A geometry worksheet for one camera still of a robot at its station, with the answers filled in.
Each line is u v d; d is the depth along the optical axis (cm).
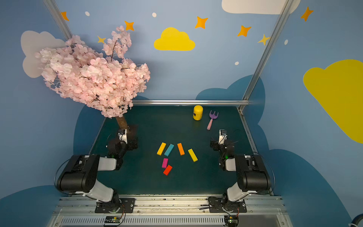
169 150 96
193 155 93
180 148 96
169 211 73
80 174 46
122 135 80
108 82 63
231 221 73
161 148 96
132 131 104
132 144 86
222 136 82
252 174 46
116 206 68
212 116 115
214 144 86
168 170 87
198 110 107
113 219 72
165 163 89
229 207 69
